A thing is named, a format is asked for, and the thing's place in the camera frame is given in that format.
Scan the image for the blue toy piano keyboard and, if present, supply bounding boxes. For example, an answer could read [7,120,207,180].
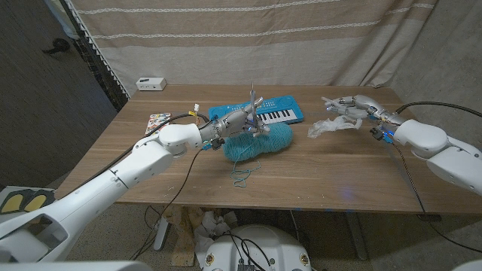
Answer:
[208,94,305,125]

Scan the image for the grey table leg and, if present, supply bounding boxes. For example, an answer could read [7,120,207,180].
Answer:
[153,216,170,252]
[344,211,369,261]

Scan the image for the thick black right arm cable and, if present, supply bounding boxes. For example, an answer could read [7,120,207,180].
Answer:
[395,101,482,120]

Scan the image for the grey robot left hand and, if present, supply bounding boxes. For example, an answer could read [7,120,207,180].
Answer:
[209,96,271,143]

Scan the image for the teal yarn skein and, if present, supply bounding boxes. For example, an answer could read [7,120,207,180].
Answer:
[221,122,294,188]

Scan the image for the clear plastic tape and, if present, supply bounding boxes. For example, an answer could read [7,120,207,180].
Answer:
[307,96,364,139]

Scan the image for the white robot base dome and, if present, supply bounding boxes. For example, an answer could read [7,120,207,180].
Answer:
[202,224,313,271]

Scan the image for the dark perforated panel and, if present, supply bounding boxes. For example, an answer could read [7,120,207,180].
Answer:
[59,0,130,112]

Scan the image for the white power strip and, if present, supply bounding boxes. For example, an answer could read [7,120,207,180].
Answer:
[136,77,168,92]

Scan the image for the black door handle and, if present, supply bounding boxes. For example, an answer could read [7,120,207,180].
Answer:
[41,37,71,55]

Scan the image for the crumpled white paper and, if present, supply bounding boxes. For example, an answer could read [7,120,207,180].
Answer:
[194,210,239,260]

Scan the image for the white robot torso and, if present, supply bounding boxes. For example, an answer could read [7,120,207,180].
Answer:
[0,260,151,271]

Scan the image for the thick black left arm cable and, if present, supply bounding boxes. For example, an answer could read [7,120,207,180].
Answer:
[71,112,211,189]

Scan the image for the dark wooden door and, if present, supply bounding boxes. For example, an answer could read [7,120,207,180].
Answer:
[0,0,117,189]

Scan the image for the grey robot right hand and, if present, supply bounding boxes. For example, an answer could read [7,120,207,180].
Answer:
[322,94,407,127]

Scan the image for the beige striped curtain backdrop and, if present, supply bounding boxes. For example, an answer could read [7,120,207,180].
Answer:
[69,0,440,97]

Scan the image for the thin braided right wrist cable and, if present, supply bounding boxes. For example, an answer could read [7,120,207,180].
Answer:
[391,142,482,254]

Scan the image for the thin black left wrist cable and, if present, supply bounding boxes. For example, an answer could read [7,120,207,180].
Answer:
[130,146,206,261]

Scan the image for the tan handled scissors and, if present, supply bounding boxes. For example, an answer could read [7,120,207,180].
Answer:
[248,81,270,137]

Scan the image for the white floor platform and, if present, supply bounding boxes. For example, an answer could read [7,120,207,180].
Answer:
[0,185,57,227]

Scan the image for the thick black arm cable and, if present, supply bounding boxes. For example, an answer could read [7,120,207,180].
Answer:
[395,101,482,120]
[71,112,211,189]

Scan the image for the colourful printed package box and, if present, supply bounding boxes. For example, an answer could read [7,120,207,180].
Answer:
[145,112,172,136]

